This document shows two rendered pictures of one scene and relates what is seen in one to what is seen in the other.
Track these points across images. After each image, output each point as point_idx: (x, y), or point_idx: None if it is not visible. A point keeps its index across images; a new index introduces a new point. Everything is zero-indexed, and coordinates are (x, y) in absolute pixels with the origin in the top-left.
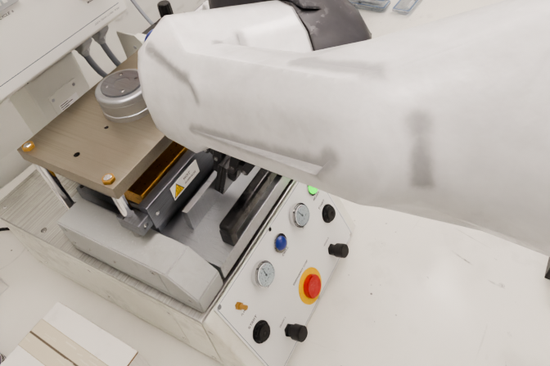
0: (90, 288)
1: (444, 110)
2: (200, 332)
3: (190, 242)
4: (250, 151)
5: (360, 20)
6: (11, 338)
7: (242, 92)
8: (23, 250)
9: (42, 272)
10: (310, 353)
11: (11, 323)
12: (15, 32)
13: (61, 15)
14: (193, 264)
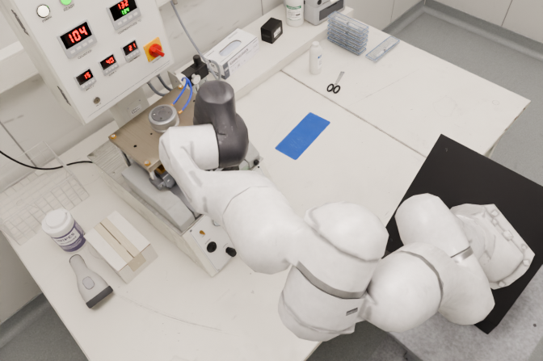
0: (132, 206)
1: (208, 199)
2: (181, 241)
3: (183, 196)
4: (180, 188)
5: (241, 139)
6: (88, 224)
7: (178, 174)
8: (98, 177)
9: (107, 191)
10: (237, 263)
11: (89, 216)
12: (115, 80)
13: (138, 70)
14: (181, 207)
